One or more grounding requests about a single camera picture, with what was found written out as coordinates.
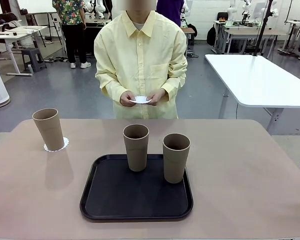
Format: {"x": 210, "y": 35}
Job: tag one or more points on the whiteboard on easel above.
{"x": 35, "y": 5}

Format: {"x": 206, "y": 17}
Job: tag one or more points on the white paper doily coaster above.
{"x": 141, "y": 99}
{"x": 66, "y": 143}

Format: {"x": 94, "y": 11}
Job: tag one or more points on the person's left hand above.
{"x": 157, "y": 98}

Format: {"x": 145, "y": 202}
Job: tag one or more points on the white desk with black frame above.
{"x": 296, "y": 22}

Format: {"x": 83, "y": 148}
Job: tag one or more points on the brown paper cup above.
{"x": 175, "y": 165}
{"x": 136, "y": 155}
{"x": 50, "y": 132}

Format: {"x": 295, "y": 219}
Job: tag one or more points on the white desk with clutter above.
{"x": 15, "y": 37}

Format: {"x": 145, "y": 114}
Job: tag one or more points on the person's left forearm yellow sleeve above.
{"x": 173, "y": 83}

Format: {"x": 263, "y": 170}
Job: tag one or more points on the small wooden table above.
{"x": 188, "y": 30}

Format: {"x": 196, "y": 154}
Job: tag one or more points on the grey plastic stool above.
{"x": 31, "y": 51}

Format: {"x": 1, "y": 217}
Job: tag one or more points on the person's right forearm yellow sleeve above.
{"x": 110, "y": 85}

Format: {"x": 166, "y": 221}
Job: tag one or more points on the person in floral shirt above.
{"x": 71, "y": 15}

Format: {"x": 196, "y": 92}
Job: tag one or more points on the person in yellow shirt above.
{"x": 140, "y": 62}

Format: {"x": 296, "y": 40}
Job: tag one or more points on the person's right hand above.
{"x": 127, "y": 100}

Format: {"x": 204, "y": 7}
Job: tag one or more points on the black backpack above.
{"x": 211, "y": 35}

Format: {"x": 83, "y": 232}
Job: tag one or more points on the grey background desk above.
{"x": 252, "y": 32}

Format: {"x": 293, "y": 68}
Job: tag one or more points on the black plastic tray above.
{"x": 130, "y": 197}

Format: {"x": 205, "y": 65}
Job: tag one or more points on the black camera stand pole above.
{"x": 263, "y": 25}

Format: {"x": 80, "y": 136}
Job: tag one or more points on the person in purple top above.
{"x": 172, "y": 10}

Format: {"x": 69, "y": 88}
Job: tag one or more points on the green bottle on floor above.
{"x": 30, "y": 69}

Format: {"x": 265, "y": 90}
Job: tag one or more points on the black bag on desk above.
{"x": 6, "y": 17}

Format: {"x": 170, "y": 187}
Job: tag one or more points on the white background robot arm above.
{"x": 231, "y": 15}

